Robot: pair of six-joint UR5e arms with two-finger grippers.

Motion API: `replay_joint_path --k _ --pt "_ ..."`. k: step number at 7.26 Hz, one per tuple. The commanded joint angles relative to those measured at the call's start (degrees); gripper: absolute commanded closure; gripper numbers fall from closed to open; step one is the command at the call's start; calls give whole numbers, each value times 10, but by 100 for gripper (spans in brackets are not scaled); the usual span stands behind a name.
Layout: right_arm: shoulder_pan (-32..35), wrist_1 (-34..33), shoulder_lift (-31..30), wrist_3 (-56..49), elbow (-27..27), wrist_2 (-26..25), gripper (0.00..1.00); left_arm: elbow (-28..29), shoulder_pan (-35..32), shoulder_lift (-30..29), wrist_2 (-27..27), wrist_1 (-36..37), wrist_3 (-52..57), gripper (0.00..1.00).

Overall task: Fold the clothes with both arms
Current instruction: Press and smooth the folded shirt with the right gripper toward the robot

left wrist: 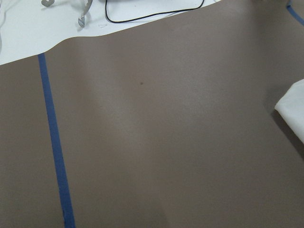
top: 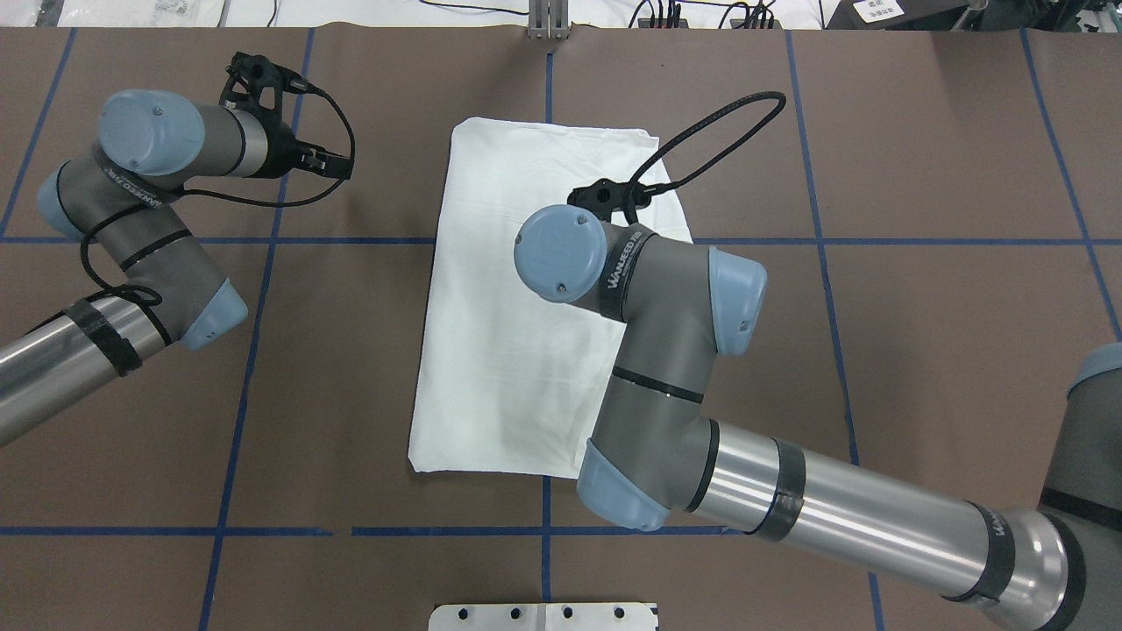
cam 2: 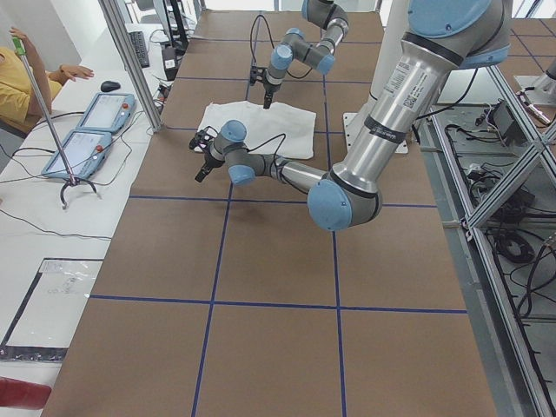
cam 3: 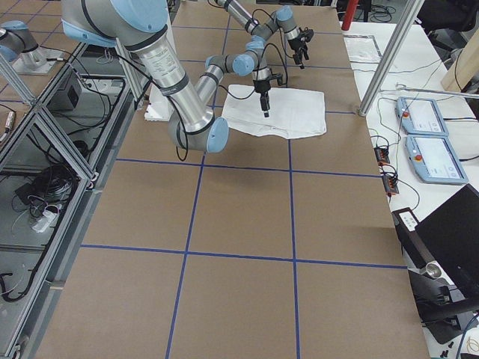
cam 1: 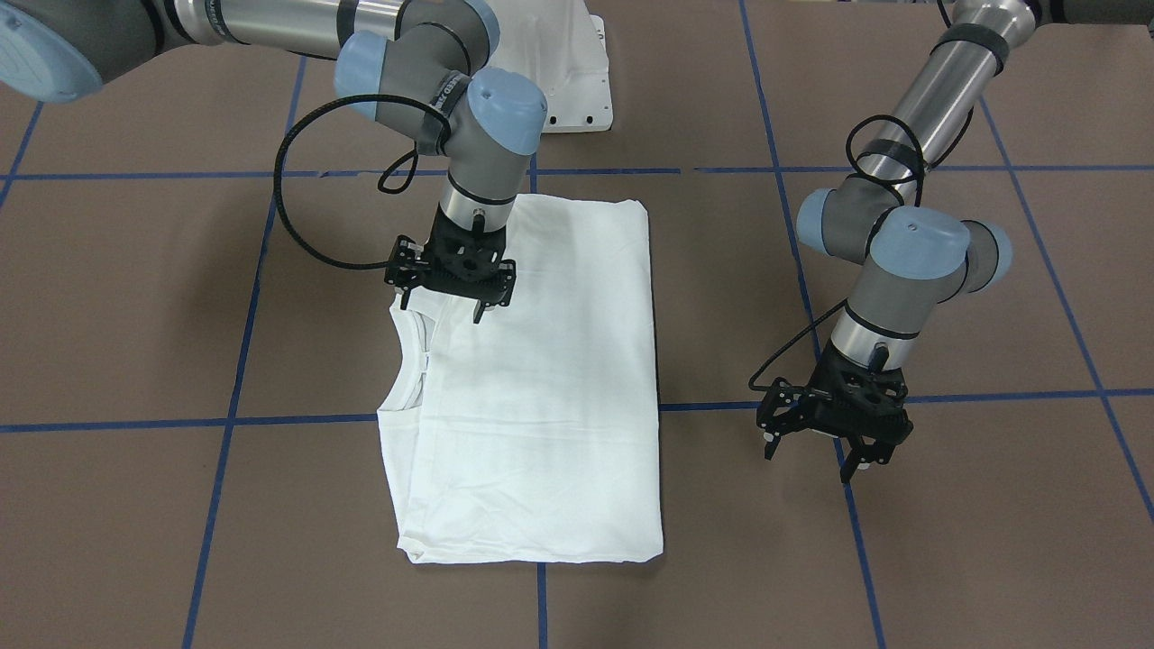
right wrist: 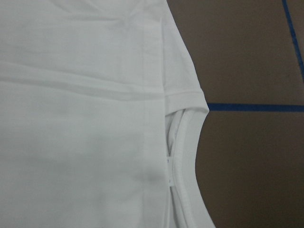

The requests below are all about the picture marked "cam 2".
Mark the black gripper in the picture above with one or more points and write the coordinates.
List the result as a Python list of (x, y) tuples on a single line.
[(269, 89), (208, 162)]

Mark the white long-sleeve printed shirt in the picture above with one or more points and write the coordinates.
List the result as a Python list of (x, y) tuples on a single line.
[(262, 124)]

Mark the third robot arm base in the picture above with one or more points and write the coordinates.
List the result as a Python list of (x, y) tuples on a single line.
[(538, 90)]

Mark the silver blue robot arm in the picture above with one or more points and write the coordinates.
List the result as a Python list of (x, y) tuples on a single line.
[(436, 38), (327, 15)]

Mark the far blue teach pendant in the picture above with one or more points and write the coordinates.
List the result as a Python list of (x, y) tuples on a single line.
[(107, 112)]

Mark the blue teach pendant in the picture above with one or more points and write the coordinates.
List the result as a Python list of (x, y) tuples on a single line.
[(107, 112), (85, 151)]

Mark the near blue teach pendant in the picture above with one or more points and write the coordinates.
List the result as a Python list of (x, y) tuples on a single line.
[(85, 151)]

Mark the black computer mouse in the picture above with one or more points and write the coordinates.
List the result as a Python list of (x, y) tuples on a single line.
[(108, 86)]

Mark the black keyboard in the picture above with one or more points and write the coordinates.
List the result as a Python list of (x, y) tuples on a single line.
[(139, 47)]

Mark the person in yellow shirt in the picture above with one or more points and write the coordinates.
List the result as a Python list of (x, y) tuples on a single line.
[(19, 105)]

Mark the clear plastic bag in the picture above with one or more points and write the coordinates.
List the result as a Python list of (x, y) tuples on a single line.
[(46, 320)]

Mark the red fire extinguisher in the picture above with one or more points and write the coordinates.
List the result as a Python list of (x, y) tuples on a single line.
[(23, 394)]

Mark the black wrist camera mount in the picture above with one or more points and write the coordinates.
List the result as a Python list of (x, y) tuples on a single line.
[(201, 141), (256, 74)]

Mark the green-handled reacher grabber tool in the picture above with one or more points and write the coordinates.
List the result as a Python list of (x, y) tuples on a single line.
[(71, 180)]

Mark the aluminium frame post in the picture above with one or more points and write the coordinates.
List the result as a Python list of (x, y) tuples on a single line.
[(119, 33)]

